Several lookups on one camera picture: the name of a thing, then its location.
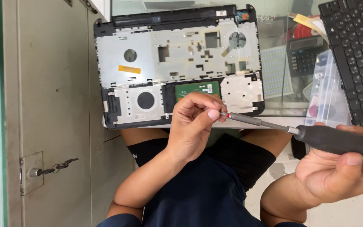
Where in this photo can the keys in cabinet lock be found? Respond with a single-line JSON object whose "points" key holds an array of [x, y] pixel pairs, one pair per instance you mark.
{"points": [[54, 167]]}

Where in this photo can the person's right hand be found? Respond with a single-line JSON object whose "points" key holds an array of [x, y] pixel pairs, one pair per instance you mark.
{"points": [[336, 176]]}

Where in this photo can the red round object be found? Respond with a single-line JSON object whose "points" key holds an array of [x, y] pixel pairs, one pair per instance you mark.
{"points": [[304, 31]]}

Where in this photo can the person's left hand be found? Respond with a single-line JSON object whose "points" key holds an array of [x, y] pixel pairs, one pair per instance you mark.
{"points": [[187, 132]]}

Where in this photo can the white keypad sheet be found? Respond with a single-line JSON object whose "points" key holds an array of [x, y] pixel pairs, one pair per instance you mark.
{"points": [[274, 72]]}

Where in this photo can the clear plastic parts box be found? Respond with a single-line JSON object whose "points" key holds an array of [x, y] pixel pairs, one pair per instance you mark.
{"points": [[326, 91]]}

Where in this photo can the black laptop keyboard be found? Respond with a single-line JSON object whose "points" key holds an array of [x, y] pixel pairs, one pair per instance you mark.
{"points": [[354, 60]]}

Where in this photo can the person's dark blue shirt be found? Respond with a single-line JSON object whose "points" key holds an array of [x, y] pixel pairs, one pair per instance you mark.
{"points": [[197, 195]]}

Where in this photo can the person's black shorts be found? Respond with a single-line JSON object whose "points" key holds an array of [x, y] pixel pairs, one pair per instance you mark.
{"points": [[225, 154]]}

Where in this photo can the grey metal cabinet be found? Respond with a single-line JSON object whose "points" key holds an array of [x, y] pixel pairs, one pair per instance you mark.
{"points": [[55, 126]]}

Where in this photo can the yellow paper strip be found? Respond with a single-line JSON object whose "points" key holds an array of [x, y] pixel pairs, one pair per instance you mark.
{"points": [[306, 21]]}

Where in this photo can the black desk calculator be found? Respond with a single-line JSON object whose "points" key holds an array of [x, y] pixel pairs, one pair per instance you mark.
{"points": [[306, 55]]}

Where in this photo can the open laptop base chassis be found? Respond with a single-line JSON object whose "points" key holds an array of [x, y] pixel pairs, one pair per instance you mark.
{"points": [[178, 66]]}

